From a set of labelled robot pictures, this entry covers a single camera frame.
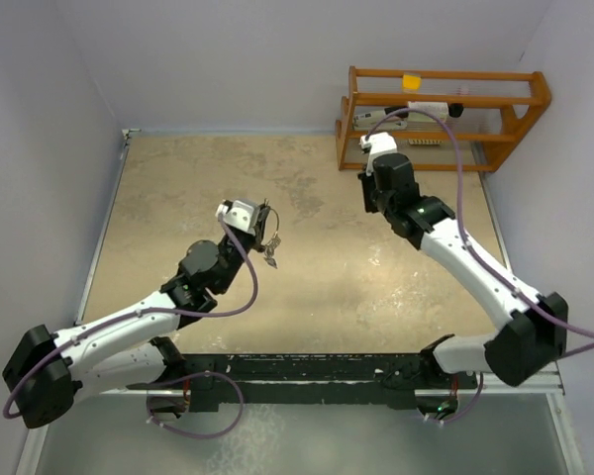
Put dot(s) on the small black object on rack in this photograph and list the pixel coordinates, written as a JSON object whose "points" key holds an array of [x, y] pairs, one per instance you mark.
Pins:
{"points": [[455, 110]]}

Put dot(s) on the strip of staples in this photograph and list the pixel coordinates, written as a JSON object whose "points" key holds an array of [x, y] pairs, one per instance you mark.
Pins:
{"points": [[424, 142]]}

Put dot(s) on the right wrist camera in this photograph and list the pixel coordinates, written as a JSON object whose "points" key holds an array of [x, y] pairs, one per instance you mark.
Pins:
{"points": [[376, 145]]}

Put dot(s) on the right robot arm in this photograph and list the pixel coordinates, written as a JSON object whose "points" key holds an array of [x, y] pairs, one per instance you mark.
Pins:
{"points": [[523, 342]]}

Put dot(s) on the white stapler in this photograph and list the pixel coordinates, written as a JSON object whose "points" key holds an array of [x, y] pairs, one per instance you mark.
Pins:
{"points": [[366, 121]]}

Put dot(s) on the large silver keyring with clips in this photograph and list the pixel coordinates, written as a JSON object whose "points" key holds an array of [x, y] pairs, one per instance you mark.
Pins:
{"points": [[273, 243]]}

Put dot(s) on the yellow block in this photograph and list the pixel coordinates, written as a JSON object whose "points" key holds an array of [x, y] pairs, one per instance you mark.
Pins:
{"points": [[411, 83]]}

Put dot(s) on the wooden rack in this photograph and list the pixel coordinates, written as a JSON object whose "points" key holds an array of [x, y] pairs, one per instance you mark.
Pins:
{"points": [[500, 108]]}

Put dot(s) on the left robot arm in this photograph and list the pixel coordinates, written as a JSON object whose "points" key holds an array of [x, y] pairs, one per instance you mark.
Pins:
{"points": [[49, 372]]}

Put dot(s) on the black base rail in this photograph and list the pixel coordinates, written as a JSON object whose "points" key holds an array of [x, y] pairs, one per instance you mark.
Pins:
{"points": [[393, 380]]}

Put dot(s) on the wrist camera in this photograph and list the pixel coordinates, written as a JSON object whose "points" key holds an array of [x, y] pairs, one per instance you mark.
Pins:
{"points": [[239, 214], [376, 145]]}

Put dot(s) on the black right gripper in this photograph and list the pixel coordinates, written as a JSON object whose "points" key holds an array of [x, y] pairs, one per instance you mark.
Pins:
{"points": [[367, 181]]}

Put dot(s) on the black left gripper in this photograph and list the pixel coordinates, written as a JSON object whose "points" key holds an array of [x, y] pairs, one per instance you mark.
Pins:
{"points": [[258, 229]]}

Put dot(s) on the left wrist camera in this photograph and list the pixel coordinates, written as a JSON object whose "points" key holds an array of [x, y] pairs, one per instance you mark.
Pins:
{"points": [[239, 214]]}

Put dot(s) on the white box with red label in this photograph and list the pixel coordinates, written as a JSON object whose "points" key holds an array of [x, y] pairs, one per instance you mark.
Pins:
{"points": [[419, 110]]}

